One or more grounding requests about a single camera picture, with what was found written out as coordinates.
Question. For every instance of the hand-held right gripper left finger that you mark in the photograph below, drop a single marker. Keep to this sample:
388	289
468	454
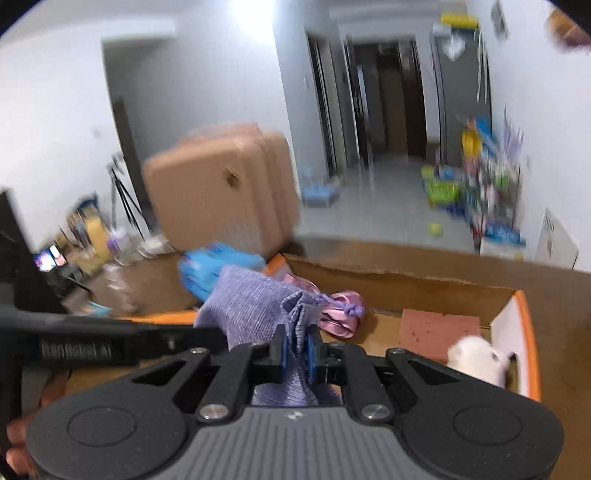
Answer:
280	357

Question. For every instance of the dark entrance door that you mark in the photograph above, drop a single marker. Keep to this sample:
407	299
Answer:
392	97

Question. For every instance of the red cardboard box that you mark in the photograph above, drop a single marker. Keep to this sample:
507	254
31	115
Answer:
415	295

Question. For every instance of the pink ribbed suitcase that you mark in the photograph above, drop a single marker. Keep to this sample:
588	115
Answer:
212	194

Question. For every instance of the cluttered storage rack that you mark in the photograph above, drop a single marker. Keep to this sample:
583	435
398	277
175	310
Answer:
496	194

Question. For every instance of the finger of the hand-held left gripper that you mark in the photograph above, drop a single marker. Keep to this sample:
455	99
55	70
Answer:
157	341

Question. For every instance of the person's left hand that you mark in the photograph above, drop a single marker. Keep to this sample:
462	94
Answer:
16	434

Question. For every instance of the blue printed packet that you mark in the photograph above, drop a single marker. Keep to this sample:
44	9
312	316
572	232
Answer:
207	267

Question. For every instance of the black tripod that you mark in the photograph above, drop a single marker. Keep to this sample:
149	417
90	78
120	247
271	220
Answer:
124	194

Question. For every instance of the small yellow ball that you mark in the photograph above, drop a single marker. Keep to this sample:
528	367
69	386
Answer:
434	229

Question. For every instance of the pink satin pouch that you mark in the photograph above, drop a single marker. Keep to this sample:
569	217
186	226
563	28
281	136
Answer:
339	314

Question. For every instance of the white plush toy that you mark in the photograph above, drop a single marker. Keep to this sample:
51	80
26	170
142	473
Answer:
475	360

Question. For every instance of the lit phone screen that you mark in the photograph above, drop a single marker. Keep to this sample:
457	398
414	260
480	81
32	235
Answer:
48	259

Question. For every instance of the purple knitted cloth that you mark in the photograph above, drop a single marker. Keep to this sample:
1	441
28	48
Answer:
249	304

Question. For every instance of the grey refrigerator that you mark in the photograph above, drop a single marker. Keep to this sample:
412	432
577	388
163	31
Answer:
461	97

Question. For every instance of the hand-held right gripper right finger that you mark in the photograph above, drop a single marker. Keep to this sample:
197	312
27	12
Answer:
314	359

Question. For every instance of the yellow box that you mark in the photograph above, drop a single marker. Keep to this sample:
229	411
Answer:
457	20

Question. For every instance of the black paper bag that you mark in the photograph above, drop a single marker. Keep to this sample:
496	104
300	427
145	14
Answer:
23	258

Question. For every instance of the green plastic basket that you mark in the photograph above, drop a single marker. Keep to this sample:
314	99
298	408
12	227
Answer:
443	194

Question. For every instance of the blue plastic stool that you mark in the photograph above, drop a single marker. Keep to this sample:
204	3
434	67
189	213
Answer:
321	196

